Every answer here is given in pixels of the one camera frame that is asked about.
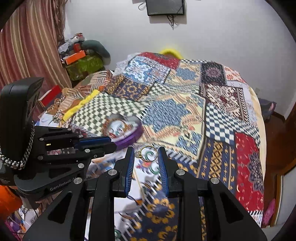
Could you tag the small red box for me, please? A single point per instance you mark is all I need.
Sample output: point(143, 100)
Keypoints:
point(77, 47)

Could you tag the patchwork printed blanket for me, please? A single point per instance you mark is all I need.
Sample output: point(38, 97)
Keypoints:
point(185, 115)

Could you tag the person's left forearm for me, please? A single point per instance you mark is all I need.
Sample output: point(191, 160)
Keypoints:
point(7, 201)

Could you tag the dark bag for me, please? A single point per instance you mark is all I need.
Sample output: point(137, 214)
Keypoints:
point(266, 109)

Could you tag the striped orange bedsheet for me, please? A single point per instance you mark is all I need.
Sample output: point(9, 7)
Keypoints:
point(97, 80)

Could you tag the orange box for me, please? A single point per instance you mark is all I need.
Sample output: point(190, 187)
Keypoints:
point(75, 58)

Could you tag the wooden wardrobe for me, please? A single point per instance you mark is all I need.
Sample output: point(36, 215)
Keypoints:
point(288, 150)

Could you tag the yellow cloth strip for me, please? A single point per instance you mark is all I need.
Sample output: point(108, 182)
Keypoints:
point(78, 105)

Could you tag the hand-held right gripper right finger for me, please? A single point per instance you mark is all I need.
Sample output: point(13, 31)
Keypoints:
point(163, 171)

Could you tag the flat red box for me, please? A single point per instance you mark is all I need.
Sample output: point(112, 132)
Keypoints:
point(52, 95)

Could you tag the pink slipper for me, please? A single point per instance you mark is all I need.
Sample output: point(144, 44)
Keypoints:
point(268, 210)

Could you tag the yellow round object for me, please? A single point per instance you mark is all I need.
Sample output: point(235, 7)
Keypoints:
point(168, 49)

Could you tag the small black wall monitor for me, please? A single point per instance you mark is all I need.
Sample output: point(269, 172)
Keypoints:
point(165, 7)

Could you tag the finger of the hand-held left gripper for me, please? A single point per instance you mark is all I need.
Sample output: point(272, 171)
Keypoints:
point(92, 140)
point(104, 148)

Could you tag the striped red brown curtain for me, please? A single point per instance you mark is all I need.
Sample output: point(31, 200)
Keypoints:
point(27, 46)

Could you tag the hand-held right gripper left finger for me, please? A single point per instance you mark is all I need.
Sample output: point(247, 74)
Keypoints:
point(129, 171)

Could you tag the grey green stuffed bag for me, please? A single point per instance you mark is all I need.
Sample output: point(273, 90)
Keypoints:
point(97, 46)

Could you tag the pile of plastic bags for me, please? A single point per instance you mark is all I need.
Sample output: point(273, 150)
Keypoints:
point(68, 45)

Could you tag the purple heart-shaped tin box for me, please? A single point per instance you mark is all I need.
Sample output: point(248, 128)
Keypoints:
point(129, 139)

